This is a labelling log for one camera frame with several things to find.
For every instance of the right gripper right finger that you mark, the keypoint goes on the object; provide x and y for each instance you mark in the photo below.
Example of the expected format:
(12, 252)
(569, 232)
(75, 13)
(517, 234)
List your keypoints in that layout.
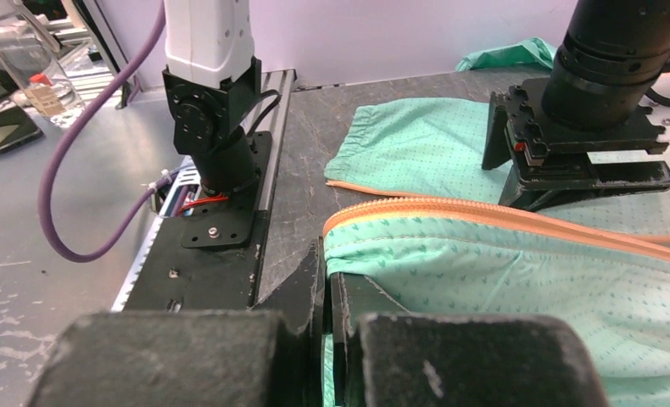
(387, 355)

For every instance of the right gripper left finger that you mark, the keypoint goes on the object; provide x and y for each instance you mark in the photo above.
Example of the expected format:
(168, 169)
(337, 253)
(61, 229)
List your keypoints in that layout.
(267, 355)

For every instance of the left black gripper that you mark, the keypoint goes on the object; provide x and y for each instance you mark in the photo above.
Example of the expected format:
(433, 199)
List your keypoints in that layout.
(551, 165)

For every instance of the orange and mint hooded jacket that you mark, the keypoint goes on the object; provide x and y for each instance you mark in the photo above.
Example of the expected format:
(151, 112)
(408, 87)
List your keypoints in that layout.
(435, 242)

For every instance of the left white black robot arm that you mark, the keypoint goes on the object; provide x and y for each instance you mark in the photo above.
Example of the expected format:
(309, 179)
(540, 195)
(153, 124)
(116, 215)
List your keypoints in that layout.
(611, 56)

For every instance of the black smartphone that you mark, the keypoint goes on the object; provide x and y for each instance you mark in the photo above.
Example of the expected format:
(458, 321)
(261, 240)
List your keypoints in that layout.
(17, 128)

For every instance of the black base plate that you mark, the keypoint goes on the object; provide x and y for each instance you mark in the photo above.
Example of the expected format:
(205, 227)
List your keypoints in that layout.
(211, 259)

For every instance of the white slotted cable duct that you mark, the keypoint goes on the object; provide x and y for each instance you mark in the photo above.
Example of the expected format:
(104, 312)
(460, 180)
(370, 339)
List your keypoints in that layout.
(183, 180)

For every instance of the aluminium frame rail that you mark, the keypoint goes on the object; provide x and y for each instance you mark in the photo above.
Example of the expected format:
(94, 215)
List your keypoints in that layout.
(275, 122)

